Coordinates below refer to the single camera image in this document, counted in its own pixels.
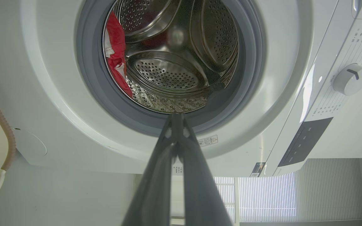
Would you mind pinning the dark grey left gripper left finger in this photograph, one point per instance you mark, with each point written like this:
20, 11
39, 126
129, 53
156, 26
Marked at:
156, 188

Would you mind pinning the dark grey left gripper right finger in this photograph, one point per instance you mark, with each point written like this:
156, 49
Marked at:
200, 194

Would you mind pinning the red and white garment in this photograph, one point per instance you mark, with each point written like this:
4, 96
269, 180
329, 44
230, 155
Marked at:
116, 59

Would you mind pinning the stainless steel washing machine drum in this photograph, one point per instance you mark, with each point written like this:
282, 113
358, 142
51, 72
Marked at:
168, 69

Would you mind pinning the dark washing machine control panel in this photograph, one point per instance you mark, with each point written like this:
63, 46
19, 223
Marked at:
306, 139

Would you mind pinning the triangle warning sticker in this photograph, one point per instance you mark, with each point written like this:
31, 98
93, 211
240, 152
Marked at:
207, 141

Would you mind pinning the small dark QR sticker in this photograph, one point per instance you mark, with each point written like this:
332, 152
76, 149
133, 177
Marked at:
257, 169

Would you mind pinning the white vertical window blinds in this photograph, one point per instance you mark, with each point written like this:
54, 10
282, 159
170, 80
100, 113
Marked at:
269, 197

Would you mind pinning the grey rubber door gasket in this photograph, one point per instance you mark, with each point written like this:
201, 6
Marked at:
90, 72

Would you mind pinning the round drain filter cover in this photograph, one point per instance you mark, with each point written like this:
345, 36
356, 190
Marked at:
30, 142

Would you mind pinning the white front-load washing machine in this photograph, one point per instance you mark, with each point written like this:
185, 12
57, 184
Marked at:
49, 62

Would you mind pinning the white round control knob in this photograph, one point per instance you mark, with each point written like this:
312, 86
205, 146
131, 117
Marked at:
350, 80

